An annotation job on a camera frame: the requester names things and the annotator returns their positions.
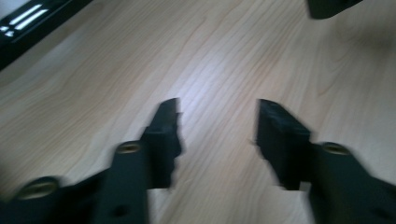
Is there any black leather shoe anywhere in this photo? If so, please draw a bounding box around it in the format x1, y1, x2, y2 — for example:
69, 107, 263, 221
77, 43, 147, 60
306, 0, 363, 21

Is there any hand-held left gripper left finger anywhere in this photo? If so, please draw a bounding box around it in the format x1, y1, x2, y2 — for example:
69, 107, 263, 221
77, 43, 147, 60
139, 97, 183, 189

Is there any red and black shoe rack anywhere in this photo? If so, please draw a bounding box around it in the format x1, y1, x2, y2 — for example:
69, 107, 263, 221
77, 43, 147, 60
0, 0, 94, 71

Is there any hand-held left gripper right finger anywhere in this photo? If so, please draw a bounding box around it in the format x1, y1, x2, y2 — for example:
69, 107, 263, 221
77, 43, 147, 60
255, 98, 312, 190

